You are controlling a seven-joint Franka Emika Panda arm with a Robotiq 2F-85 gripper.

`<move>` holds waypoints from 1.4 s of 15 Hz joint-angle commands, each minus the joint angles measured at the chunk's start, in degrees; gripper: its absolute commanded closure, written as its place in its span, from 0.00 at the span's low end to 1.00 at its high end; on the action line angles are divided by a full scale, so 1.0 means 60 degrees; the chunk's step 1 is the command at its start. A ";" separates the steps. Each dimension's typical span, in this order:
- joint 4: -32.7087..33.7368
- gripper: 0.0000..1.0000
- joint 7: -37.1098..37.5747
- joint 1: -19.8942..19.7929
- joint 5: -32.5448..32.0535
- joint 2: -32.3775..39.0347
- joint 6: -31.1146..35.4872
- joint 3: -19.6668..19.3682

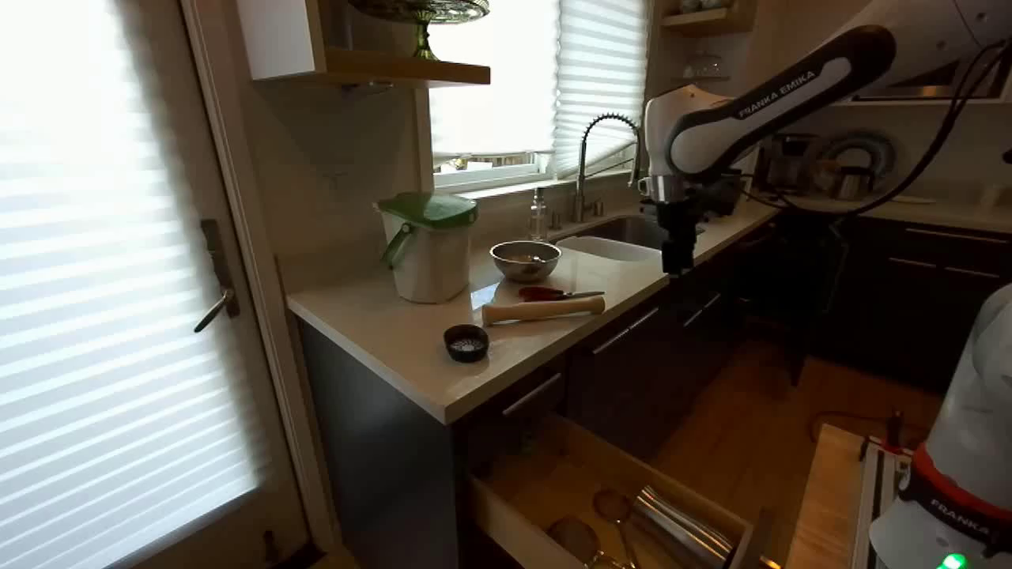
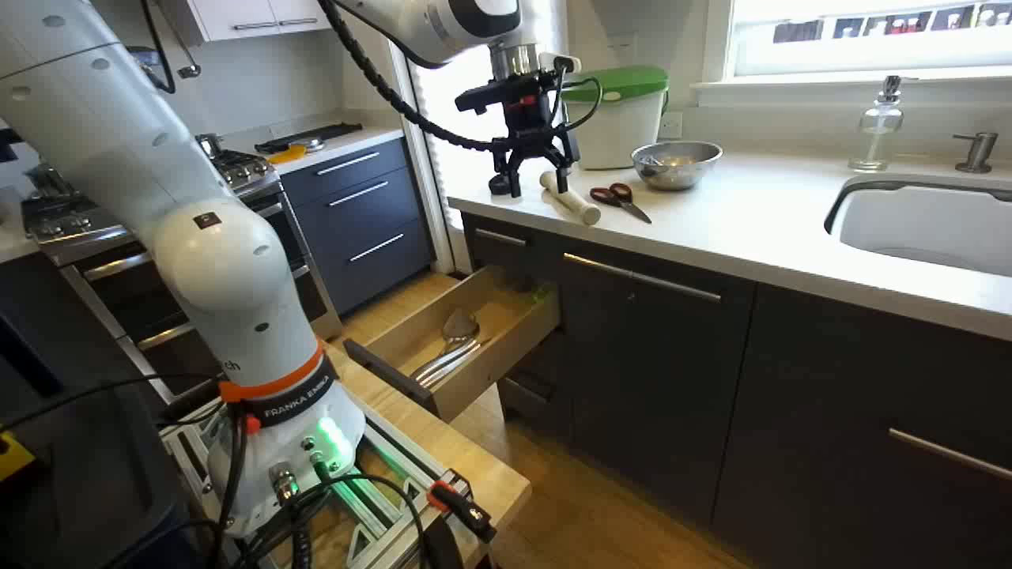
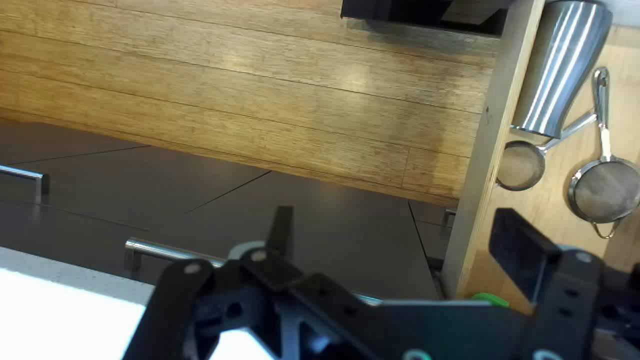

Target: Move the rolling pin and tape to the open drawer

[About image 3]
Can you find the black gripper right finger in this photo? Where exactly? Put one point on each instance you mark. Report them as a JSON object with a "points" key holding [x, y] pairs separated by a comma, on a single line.
{"points": [[580, 306]]}

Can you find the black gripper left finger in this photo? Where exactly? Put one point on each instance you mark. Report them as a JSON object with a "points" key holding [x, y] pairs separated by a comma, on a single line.
{"points": [[292, 316]]}

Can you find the open wooden drawer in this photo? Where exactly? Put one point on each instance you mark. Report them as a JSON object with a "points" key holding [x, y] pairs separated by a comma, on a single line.
{"points": [[468, 269]]}

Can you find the large steel mesh strainer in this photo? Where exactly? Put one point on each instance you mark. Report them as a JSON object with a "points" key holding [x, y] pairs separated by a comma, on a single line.
{"points": [[606, 188]]}

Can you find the small steel mesh strainer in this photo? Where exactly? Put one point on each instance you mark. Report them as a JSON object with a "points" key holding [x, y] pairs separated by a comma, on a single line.
{"points": [[525, 162]]}

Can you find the shiny steel cup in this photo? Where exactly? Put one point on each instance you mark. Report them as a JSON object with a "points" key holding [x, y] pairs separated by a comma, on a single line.
{"points": [[569, 40]]}

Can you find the steel cabinet handle bar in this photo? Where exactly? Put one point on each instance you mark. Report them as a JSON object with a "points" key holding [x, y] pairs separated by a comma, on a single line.
{"points": [[39, 179]]}

